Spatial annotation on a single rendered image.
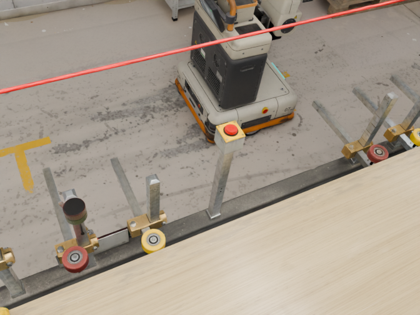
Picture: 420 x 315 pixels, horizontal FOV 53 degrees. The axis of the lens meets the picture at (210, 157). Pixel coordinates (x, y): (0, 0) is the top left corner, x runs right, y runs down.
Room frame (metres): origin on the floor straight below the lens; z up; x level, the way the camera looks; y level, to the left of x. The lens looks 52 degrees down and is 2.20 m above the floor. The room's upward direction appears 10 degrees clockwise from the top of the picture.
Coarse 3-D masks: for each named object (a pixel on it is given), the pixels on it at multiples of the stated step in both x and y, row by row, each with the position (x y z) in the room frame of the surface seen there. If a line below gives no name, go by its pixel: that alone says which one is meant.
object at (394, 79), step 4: (392, 76) 1.81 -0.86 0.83; (396, 76) 1.81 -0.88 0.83; (392, 80) 1.80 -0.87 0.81; (396, 80) 1.78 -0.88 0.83; (400, 80) 1.79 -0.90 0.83; (396, 84) 1.77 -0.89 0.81; (400, 84) 1.76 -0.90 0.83; (404, 84) 1.76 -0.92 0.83; (400, 88) 1.75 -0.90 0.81; (404, 88) 1.73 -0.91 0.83; (408, 88) 1.73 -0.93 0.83; (404, 92) 1.72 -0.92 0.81; (408, 92) 1.71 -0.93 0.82; (412, 92) 1.70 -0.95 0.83; (408, 96) 1.70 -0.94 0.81; (412, 96) 1.68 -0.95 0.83; (416, 96) 1.68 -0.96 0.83; (412, 100) 1.67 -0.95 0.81; (416, 100) 1.66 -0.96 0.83
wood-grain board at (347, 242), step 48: (336, 192) 0.96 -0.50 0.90; (384, 192) 1.00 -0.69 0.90; (192, 240) 0.66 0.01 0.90; (240, 240) 0.69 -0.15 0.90; (288, 240) 0.72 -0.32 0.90; (336, 240) 0.76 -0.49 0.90; (384, 240) 0.79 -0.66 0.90; (96, 288) 0.45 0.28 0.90; (144, 288) 0.47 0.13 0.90; (192, 288) 0.50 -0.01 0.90; (240, 288) 0.53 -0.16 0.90; (288, 288) 0.55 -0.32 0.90; (336, 288) 0.58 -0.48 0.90; (384, 288) 0.61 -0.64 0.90
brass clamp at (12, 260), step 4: (0, 248) 0.50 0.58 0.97; (4, 248) 0.51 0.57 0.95; (8, 248) 0.50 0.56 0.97; (4, 252) 0.49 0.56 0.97; (8, 252) 0.49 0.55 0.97; (12, 252) 0.50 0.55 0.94; (4, 256) 0.48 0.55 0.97; (8, 256) 0.48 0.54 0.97; (12, 256) 0.48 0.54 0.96; (4, 260) 0.46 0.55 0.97; (8, 260) 0.47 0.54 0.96; (12, 260) 0.47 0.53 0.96; (0, 264) 0.45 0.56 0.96; (4, 264) 0.46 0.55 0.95; (8, 264) 0.46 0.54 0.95; (0, 268) 0.45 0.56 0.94; (4, 268) 0.45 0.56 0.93
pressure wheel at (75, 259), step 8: (72, 248) 0.56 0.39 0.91; (80, 248) 0.57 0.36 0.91; (64, 256) 0.53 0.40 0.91; (72, 256) 0.53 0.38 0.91; (80, 256) 0.54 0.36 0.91; (88, 256) 0.55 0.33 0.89; (64, 264) 0.51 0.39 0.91; (72, 264) 0.51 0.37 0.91; (80, 264) 0.51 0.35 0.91; (72, 272) 0.50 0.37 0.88
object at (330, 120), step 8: (312, 104) 1.53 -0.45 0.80; (320, 104) 1.52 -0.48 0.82; (320, 112) 1.48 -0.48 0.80; (328, 112) 1.47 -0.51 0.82; (328, 120) 1.43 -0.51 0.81; (336, 128) 1.38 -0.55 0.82; (344, 136) 1.34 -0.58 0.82; (360, 152) 1.25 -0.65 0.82; (360, 160) 1.23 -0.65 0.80; (368, 160) 1.22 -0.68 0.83
